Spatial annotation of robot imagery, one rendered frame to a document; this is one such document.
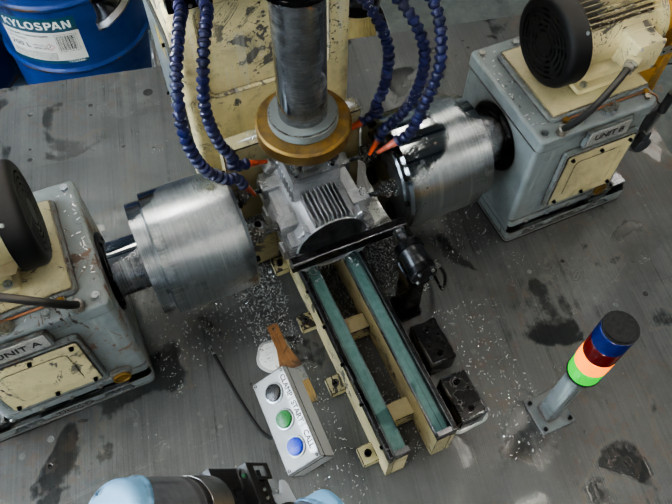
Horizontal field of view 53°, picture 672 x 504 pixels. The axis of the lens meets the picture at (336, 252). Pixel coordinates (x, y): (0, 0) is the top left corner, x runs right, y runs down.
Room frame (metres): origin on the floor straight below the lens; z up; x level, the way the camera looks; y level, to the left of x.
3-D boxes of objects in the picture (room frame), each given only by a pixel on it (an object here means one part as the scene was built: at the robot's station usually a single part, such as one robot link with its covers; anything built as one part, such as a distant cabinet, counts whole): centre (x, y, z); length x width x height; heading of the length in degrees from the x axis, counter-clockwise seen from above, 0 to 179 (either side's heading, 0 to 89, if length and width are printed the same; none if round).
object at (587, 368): (0.46, -0.45, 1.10); 0.06 x 0.06 x 0.04
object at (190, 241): (0.70, 0.33, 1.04); 0.37 x 0.25 x 0.25; 114
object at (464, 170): (0.95, -0.21, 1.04); 0.41 x 0.25 x 0.25; 114
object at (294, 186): (0.86, 0.06, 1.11); 0.12 x 0.11 x 0.07; 24
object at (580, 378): (0.46, -0.45, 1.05); 0.06 x 0.06 x 0.04
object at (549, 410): (0.46, -0.45, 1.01); 0.08 x 0.08 x 0.42; 24
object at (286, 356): (0.56, 0.10, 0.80); 0.21 x 0.05 x 0.01; 25
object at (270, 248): (0.85, 0.18, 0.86); 0.07 x 0.06 x 0.12; 114
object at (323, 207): (0.83, 0.05, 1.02); 0.20 x 0.19 x 0.19; 24
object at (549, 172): (1.07, -0.50, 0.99); 0.35 x 0.31 x 0.37; 114
